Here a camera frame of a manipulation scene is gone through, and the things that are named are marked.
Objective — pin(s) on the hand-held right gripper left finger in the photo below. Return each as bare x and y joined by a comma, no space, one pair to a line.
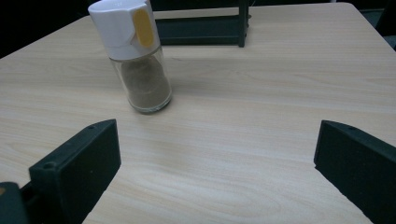
77,174

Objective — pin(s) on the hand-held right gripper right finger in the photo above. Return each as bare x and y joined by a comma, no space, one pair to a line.
358,168

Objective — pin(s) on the black metal shelf rack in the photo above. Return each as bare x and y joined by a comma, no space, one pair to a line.
199,31

